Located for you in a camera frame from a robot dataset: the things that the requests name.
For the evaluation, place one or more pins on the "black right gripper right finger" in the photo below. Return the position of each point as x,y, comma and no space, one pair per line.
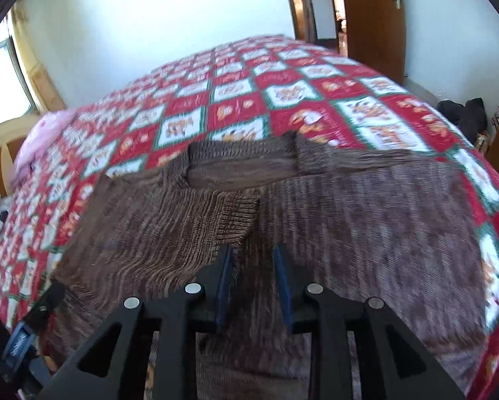
393,363

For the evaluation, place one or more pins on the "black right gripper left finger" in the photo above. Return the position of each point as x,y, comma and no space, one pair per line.
112,362

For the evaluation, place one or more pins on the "brown knitted sweater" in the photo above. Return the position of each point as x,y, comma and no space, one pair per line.
388,223

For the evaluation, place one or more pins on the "black clothes pile on floor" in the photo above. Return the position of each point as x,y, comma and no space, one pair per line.
469,118

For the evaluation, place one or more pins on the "cream wooden headboard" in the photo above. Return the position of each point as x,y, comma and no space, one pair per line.
12,134

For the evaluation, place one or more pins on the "pink pillow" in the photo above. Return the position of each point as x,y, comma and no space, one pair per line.
47,130

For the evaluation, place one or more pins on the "red patchwork bed quilt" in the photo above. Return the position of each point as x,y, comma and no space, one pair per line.
249,90

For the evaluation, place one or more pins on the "brown wooden door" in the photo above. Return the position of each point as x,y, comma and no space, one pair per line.
376,33

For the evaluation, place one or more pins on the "window with dark frame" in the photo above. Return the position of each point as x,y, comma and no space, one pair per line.
15,98

